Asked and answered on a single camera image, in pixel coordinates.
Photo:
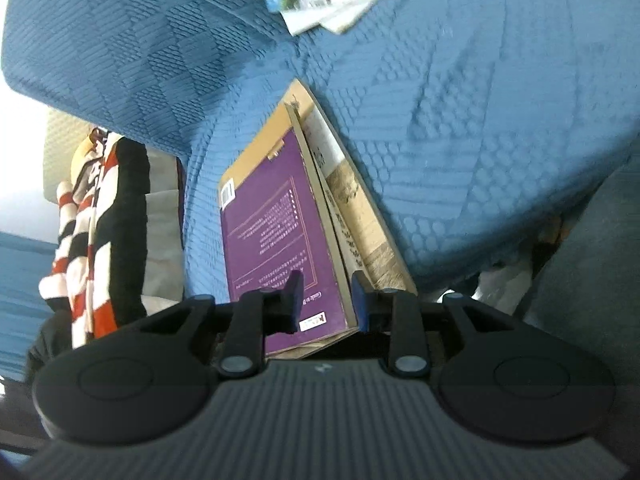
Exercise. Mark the red black white striped blanket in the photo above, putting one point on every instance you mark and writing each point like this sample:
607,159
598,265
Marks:
125,220

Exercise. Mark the yellow plush toy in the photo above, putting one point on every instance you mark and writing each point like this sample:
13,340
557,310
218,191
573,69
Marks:
82,152

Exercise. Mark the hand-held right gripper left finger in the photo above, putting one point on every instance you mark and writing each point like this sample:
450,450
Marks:
292,305

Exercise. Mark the white bed skirt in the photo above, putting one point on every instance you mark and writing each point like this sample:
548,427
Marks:
162,240

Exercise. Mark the purple book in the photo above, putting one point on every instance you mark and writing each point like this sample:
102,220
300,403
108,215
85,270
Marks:
280,230

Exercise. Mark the blue ribbed cloth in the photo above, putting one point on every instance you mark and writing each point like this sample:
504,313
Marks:
20,285

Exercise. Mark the blue textured bed cover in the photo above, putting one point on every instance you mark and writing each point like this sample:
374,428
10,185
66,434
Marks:
450,135

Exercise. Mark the white crumpled object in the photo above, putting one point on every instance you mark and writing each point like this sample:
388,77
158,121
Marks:
502,285

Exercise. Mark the beige textured bedding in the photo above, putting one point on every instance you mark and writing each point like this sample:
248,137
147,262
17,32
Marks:
60,160

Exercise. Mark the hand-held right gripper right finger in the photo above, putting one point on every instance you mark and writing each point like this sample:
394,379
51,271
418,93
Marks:
361,305

